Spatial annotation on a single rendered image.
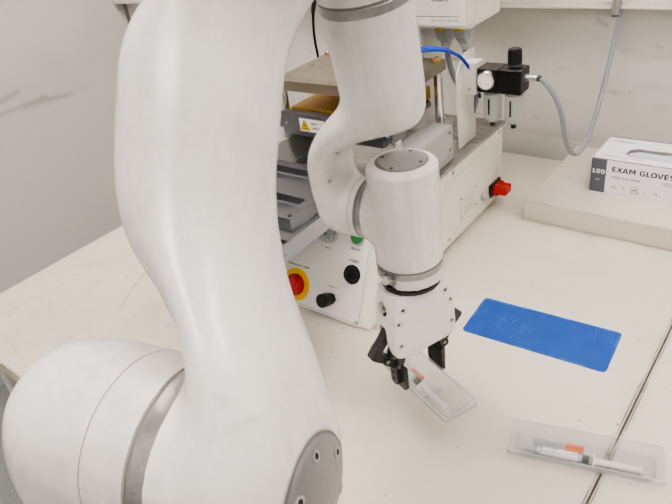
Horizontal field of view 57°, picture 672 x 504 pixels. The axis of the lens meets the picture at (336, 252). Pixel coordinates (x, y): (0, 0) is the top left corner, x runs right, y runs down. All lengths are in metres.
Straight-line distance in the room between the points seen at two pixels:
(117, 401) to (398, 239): 0.42
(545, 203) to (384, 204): 0.68
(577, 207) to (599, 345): 0.36
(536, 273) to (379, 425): 0.45
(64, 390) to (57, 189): 2.11
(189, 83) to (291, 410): 0.19
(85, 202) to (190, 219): 2.23
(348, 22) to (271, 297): 0.30
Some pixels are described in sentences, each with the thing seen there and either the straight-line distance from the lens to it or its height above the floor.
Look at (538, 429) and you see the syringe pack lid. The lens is 0.89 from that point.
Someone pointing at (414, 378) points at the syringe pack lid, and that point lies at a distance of 0.89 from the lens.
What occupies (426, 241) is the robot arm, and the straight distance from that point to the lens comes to 0.72.
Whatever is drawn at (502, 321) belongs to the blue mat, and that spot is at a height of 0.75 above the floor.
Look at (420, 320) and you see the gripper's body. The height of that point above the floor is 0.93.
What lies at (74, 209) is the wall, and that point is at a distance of 2.55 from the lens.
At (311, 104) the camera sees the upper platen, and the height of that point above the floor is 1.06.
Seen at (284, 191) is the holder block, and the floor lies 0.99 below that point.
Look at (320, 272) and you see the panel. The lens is 1.11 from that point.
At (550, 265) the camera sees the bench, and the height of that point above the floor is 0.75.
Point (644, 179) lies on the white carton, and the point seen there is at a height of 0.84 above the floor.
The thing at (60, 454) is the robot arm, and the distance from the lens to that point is 0.41.
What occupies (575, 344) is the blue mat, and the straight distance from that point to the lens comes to 1.05.
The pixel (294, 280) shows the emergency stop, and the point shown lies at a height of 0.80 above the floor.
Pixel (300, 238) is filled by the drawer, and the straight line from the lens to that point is 0.95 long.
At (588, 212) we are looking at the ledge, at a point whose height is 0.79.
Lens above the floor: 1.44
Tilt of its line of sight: 32 degrees down
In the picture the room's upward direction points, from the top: 9 degrees counter-clockwise
